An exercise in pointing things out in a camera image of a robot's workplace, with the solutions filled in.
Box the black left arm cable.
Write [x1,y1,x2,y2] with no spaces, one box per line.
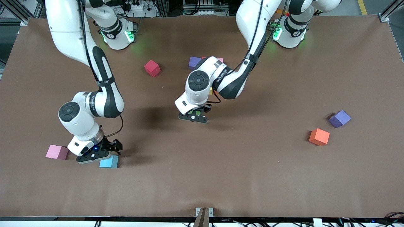
[207,90,222,104]

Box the orange foam cube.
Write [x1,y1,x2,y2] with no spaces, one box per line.
[309,128,330,146]

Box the brown table cover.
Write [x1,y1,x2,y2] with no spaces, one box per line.
[0,14,404,218]

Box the brown camera pole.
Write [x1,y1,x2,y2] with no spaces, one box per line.
[193,207,207,227]

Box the blue foam cube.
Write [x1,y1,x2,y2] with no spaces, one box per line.
[99,154,119,168]

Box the white power strip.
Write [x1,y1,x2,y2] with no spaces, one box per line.
[122,0,147,12]

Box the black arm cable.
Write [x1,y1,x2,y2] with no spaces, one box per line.
[104,114,124,138]
[207,90,222,104]

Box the aluminium frame profile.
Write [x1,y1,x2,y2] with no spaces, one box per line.
[379,0,404,23]
[0,0,48,26]

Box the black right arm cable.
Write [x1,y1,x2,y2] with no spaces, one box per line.
[104,114,124,138]

